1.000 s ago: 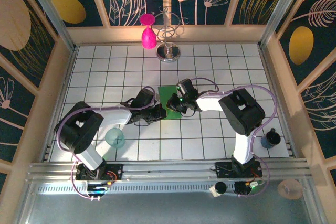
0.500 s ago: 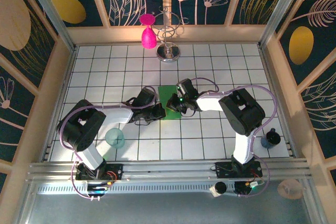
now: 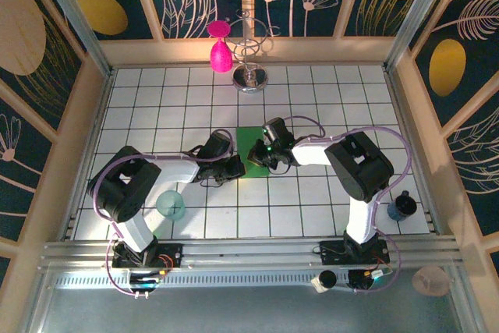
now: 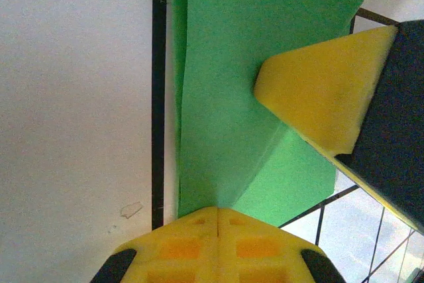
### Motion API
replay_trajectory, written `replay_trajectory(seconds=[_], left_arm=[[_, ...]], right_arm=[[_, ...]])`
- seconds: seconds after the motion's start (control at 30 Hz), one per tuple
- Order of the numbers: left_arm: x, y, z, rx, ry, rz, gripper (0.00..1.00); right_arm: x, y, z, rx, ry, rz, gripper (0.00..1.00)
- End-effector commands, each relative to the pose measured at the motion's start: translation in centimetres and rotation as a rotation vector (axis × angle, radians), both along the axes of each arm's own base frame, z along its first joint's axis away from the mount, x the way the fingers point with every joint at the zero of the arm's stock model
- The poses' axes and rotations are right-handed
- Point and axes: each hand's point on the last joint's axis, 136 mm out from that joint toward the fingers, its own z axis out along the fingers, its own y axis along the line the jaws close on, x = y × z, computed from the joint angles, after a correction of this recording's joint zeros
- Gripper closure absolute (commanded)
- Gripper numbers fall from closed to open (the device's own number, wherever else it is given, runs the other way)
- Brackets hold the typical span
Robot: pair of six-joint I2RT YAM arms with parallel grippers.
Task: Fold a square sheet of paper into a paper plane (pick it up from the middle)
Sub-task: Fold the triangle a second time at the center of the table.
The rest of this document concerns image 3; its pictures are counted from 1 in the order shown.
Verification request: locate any green paper sheet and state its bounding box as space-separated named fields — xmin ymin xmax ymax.
xmin=235 ymin=126 xmax=271 ymax=177

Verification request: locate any teal translucent cup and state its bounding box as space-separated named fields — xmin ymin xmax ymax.
xmin=155 ymin=189 xmax=187 ymax=221

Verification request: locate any pink wine glass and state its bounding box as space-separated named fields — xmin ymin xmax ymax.
xmin=206 ymin=19 xmax=234 ymax=74

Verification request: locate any black controller board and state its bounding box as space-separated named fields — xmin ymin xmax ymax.
xmin=128 ymin=269 xmax=164 ymax=292
xmin=348 ymin=268 xmax=394 ymax=292

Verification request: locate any dark blue mug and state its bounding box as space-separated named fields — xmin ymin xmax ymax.
xmin=387 ymin=190 xmax=418 ymax=223

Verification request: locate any black white cylinder device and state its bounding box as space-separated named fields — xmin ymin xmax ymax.
xmin=311 ymin=269 xmax=338 ymax=294

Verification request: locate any pale pink translucent glass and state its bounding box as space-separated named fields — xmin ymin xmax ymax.
xmin=412 ymin=264 xmax=451 ymax=297

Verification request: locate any chrome wire glass rack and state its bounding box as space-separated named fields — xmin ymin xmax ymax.
xmin=225 ymin=9 xmax=281 ymax=94

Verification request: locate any aluminium mounting rail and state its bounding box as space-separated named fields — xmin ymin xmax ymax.
xmin=38 ymin=235 xmax=467 ymax=271

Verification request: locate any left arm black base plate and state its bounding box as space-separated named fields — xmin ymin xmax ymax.
xmin=111 ymin=243 xmax=184 ymax=270

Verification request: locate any perforated metal cable duct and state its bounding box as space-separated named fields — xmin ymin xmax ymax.
xmin=54 ymin=272 xmax=352 ymax=289

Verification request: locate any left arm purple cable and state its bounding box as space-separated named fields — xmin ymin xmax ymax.
xmin=93 ymin=129 xmax=237 ymax=297

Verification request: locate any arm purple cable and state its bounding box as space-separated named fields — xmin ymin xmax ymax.
xmin=93 ymin=129 xmax=237 ymax=297
xmin=282 ymin=115 xmax=413 ymax=295

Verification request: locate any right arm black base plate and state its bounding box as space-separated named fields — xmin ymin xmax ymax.
xmin=313 ymin=239 xmax=391 ymax=267

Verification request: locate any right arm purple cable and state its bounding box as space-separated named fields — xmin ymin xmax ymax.
xmin=282 ymin=115 xmax=413 ymax=295

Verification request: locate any aluminium frame post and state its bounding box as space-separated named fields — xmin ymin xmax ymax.
xmin=384 ymin=0 xmax=459 ymax=73
xmin=31 ymin=0 xmax=115 ymax=77

